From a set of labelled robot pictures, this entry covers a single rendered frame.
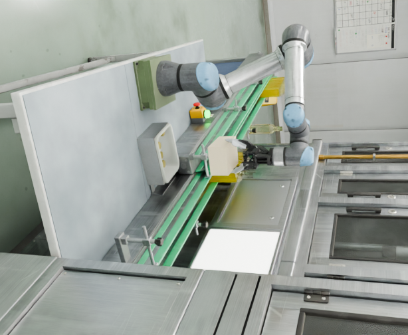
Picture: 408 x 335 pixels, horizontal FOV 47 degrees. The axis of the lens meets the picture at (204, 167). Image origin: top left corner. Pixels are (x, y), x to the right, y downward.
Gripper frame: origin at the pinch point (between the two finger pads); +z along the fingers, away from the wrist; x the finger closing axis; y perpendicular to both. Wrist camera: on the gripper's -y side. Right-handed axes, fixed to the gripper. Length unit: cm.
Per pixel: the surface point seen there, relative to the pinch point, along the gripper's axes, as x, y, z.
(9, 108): -37, 67, 44
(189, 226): 26.7, 14.3, 15.3
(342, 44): 19, -617, -7
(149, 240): 13, 52, 13
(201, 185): 16.2, -6.7, 16.1
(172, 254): 29.3, 32.4, 15.6
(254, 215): 32.6, -11.8, -6.0
